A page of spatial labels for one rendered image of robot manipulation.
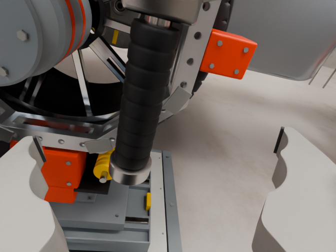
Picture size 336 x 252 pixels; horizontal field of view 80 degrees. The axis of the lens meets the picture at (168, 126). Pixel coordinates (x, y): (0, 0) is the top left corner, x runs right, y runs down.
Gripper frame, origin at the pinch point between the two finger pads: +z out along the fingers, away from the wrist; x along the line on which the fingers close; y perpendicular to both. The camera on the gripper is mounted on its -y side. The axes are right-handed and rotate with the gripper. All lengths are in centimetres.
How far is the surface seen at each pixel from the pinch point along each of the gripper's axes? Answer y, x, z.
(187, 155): 90, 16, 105
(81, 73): 7.6, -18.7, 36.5
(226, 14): -3.7, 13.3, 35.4
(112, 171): 8.2, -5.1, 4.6
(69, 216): 55, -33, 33
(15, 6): -6.1, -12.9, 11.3
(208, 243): 92, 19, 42
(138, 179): 8.9, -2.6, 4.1
